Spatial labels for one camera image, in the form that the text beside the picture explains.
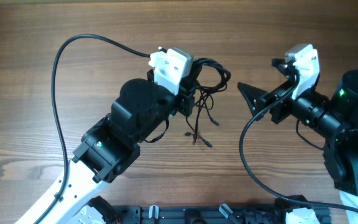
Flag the right camera black cable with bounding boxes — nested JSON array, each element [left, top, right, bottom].
[[239, 70, 358, 222]]

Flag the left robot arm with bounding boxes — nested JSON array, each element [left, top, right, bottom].
[[18, 66, 201, 223]]

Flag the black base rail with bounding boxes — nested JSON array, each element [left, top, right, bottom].
[[85, 195, 333, 224]]

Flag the camera black cable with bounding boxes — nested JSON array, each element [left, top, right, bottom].
[[239, 70, 358, 222], [31, 34, 151, 224]]

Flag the left camera black cable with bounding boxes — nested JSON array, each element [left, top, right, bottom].
[[31, 34, 151, 224]]

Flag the black cable bundle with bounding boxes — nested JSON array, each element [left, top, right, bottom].
[[183, 57, 232, 149]]

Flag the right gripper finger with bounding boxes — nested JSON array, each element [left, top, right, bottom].
[[237, 82, 268, 121], [272, 58, 297, 80]]

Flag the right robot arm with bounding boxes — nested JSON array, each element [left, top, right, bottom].
[[237, 58, 358, 223]]

